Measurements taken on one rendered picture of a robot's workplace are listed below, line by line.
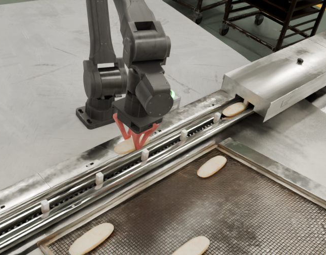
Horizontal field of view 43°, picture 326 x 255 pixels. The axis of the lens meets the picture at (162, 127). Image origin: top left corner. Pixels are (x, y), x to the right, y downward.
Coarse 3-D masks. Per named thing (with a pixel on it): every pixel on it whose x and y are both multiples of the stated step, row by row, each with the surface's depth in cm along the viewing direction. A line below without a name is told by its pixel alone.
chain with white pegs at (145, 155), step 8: (248, 104) 132; (216, 120) 121; (200, 128) 118; (184, 136) 112; (144, 152) 103; (96, 176) 95; (112, 176) 100; (96, 184) 97; (80, 192) 94; (64, 200) 91; (48, 208) 87; (32, 216) 87; (16, 224) 85; (0, 232) 83
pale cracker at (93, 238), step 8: (104, 224) 80; (88, 232) 78; (96, 232) 78; (104, 232) 78; (80, 240) 76; (88, 240) 76; (96, 240) 77; (72, 248) 75; (80, 248) 75; (88, 248) 75
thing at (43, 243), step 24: (168, 168) 96; (192, 168) 98; (264, 168) 96; (144, 192) 90; (168, 192) 90; (240, 192) 91; (264, 192) 91; (288, 192) 91; (96, 216) 83; (48, 240) 77; (72, 240) 78; (120, 240) 78; (144, 240) 78; (168, 240) 78; (288, 240) 79
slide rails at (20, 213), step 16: (240, 112) 126; (192, 128) 116; (208, 128) 117; (160, 144) 109; (176, 144) 110; (128, 160) 103; (144, 160) 103; (64, 192) 92; (32, 208) 87; (0, 224) 83; (32, 224) 84; (0, 240) 80
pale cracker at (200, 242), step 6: (192, 240) 77; (198, 240) 77; (204, 240) 77; (186, 246) 76; (192, 246) 76; (198, 246) 76; (204, 246) 76; (174, 252) 75; (180, 252) 74; (186, 252) 74; (192, 252) 75; (198, 252) 75
